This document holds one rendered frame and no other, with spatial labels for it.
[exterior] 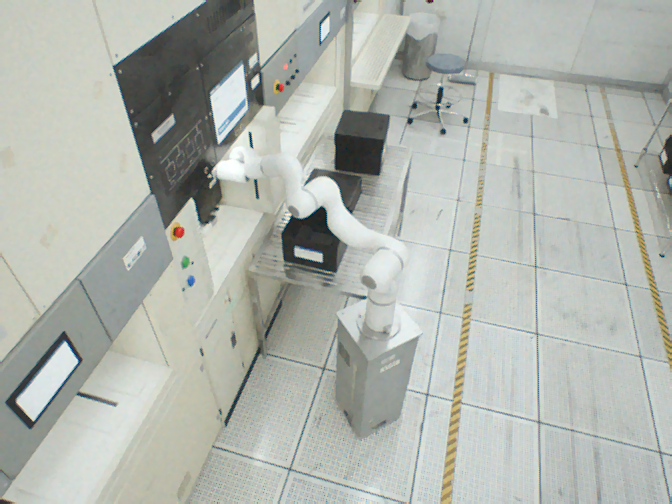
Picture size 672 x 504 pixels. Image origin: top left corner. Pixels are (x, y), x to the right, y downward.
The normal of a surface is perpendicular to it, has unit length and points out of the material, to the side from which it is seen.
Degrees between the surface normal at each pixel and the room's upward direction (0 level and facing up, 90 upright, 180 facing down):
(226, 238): 0
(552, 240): 0
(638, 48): 90
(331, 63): 90
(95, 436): 0
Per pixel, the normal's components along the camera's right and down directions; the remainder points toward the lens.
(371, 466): 0.01, -0.72
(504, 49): -0.27, 0.67
